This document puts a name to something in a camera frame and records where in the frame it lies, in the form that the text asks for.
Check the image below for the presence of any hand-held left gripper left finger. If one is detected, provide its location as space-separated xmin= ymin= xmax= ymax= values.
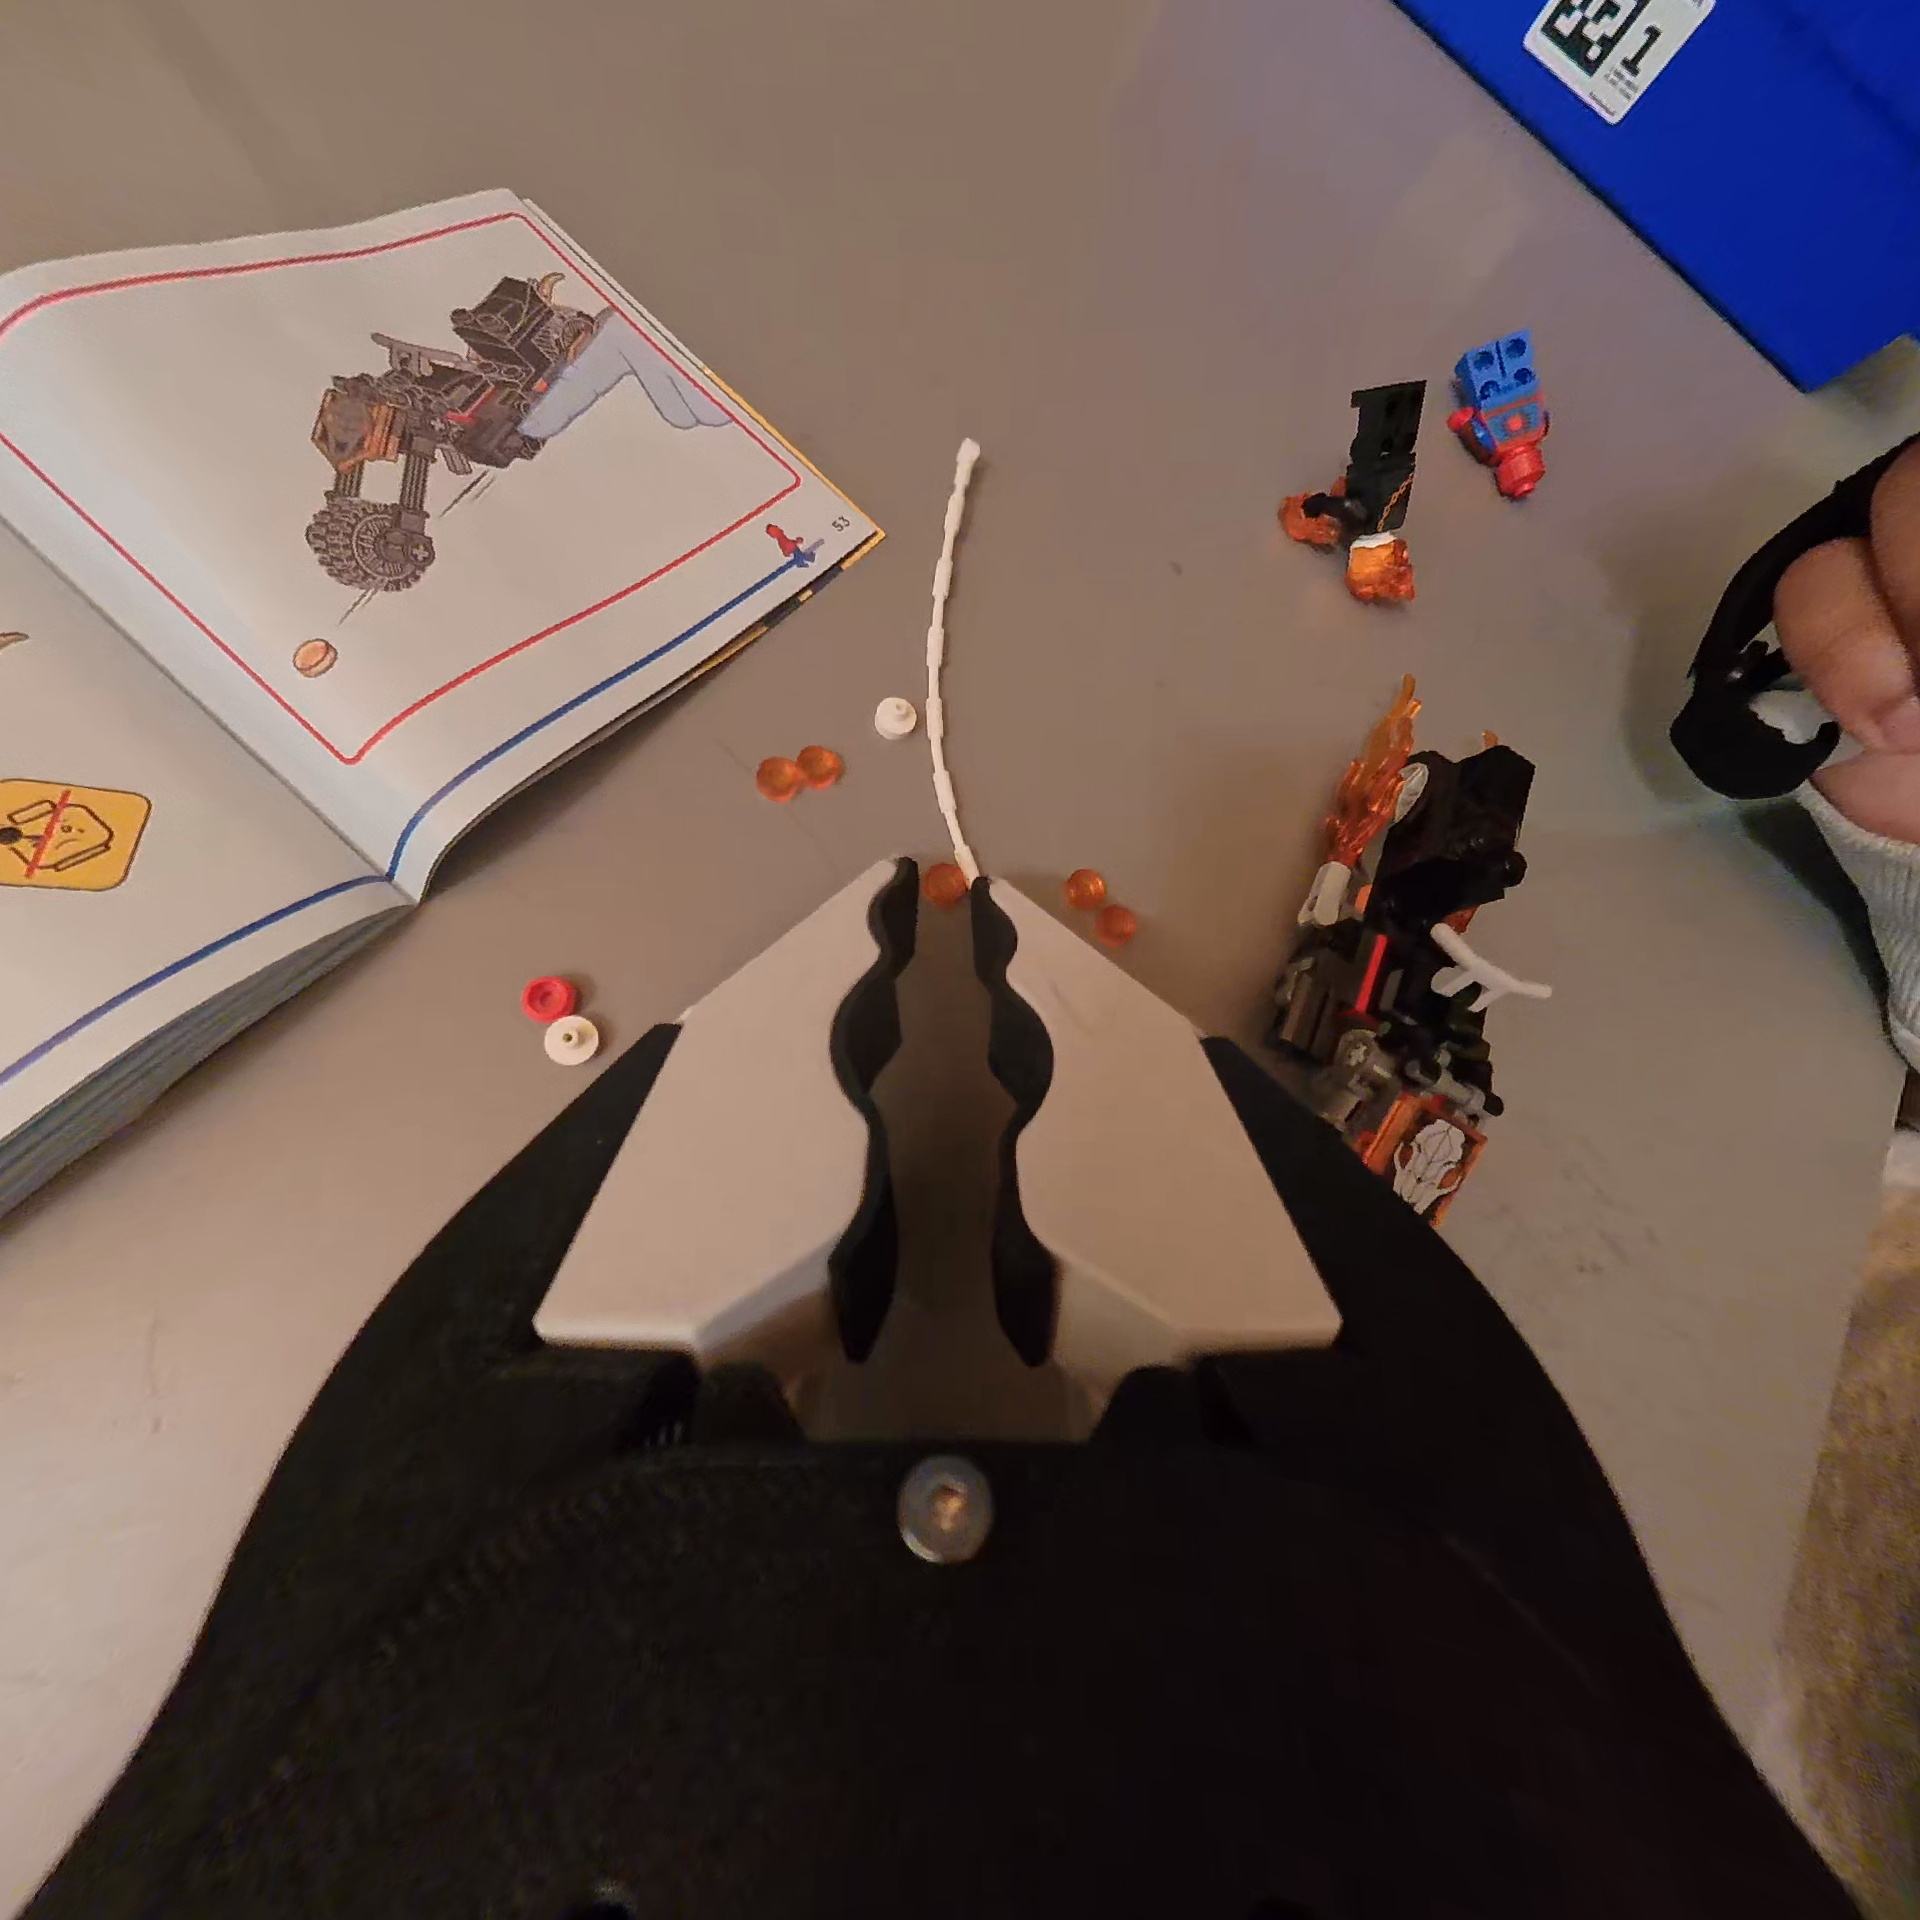
xmin=533 ymin=855 xmax=923 ymax=1440

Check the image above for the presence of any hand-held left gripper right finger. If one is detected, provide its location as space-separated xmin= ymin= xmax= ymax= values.
xmin=966 ymin=872 xmax=1343 ymax=1442

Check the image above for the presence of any black lego motorcycle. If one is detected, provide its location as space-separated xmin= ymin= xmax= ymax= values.
xmin=1263 ymin=671 xmax=1556 ymax=1230

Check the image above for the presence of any person's right forearm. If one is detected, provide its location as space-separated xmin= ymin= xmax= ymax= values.
xmin=1797 ymin=776 xmax=1920 ymax=1076

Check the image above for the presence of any red and blue lego minifigure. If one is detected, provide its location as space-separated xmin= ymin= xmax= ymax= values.
xmin=1446 ymin=326 xmax=1551 ymax=501

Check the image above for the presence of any black flame-footed lego minifigure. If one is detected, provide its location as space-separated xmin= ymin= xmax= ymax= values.
xmin=1276 ymin=376 xmax=1431 ymax=606

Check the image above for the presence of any lego instruction booklet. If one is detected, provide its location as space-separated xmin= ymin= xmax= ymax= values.
xmin=0 ymin=188 xmax=888 ymax=1221

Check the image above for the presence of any person's right hand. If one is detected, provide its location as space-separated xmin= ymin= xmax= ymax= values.
xmin=1769 ymin=433 xmax=1920 ymax=845

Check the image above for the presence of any blue plastic bin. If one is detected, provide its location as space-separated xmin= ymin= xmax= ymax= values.
xmin=1392 ymin=0 xmax=1920 ymax=396

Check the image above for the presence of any white lego chain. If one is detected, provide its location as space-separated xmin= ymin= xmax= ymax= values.
xmin=920 ymin=433 xmax=988 ymax=881

